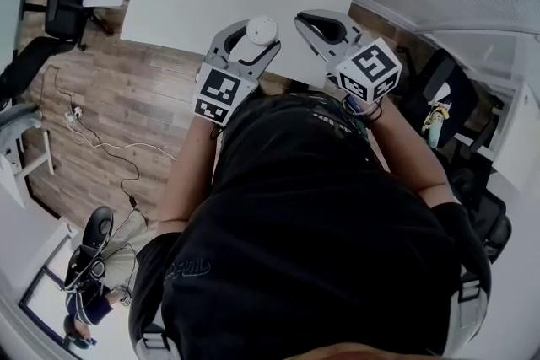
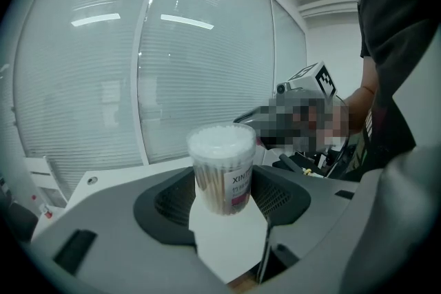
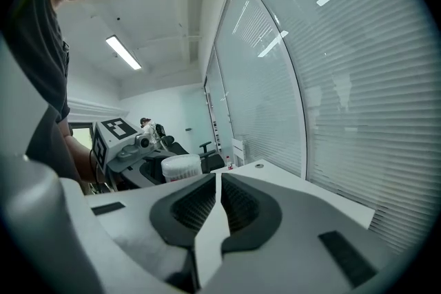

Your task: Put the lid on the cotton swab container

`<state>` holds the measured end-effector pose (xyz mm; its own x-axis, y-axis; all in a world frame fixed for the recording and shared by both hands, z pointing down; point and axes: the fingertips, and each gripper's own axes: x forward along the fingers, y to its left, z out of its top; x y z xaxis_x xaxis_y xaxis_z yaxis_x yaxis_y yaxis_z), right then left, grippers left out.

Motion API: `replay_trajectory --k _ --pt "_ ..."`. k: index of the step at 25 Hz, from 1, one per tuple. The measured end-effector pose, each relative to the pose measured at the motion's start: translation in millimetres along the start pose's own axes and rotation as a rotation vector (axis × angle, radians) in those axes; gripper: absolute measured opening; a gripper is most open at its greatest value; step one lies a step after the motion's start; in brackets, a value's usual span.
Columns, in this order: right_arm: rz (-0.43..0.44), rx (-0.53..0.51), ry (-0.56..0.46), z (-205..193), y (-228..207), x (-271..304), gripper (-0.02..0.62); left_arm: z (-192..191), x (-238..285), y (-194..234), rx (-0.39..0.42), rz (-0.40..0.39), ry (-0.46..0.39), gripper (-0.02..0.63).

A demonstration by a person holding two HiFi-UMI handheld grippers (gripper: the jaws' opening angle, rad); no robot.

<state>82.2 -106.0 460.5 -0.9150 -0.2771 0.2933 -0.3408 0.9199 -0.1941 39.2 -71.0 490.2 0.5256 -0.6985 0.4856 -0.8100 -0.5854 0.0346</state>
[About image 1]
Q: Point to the white round cotton swab container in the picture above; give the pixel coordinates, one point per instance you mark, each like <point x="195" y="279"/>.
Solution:
<point x="262" y="29"/>

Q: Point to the black mesh chair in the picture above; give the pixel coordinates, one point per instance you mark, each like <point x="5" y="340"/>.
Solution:
<point x="485" y="215"/>

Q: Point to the yellow and teal bottle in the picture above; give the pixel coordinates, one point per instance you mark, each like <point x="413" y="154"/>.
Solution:
<point x="436" y="124"/>

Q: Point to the person's black t-shirt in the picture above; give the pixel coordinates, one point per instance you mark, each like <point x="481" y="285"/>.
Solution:
<point x="304" y="223"/>

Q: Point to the white desk with leg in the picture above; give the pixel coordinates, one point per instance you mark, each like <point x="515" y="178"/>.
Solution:
<point x="29" y="164"/>

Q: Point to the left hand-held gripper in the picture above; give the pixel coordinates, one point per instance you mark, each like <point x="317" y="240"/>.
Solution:
<point x="219" y="90"/>

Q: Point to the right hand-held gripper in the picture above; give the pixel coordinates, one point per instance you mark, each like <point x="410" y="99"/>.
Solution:
<point x="371" y="71"/>

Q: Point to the white power strip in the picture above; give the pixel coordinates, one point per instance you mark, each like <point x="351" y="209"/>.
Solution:
<point x="73" y="114"/>

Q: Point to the person's right forearm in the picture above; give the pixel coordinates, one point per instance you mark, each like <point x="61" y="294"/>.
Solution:
<point x="409" y="147"/>

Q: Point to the black wristband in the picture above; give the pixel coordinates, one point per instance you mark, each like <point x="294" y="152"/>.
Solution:
<point x="374" y="113"/>

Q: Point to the black office chair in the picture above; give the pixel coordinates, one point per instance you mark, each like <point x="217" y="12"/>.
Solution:
<point x="65" y="8"/>

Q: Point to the person's left forearm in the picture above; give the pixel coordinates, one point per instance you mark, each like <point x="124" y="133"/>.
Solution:
<point x="190" y="164"/>

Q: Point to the black chair with armrest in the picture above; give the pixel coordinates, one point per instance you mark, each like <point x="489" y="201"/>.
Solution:
<point x="443" y="88"/>

